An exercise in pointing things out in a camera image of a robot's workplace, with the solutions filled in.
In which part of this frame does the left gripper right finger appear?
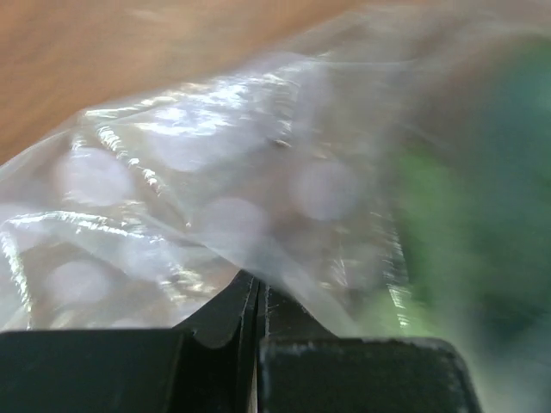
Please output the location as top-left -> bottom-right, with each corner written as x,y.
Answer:
256,285 -> 481,413

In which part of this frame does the green fake vegetable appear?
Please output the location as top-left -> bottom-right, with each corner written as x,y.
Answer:
362,34 -> 550,412

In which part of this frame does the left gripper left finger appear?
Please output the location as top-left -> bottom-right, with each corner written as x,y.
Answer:
1,273 -> 259,412

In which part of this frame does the clear zip top bag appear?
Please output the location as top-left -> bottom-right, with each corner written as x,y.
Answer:
1,1 -> 550,412

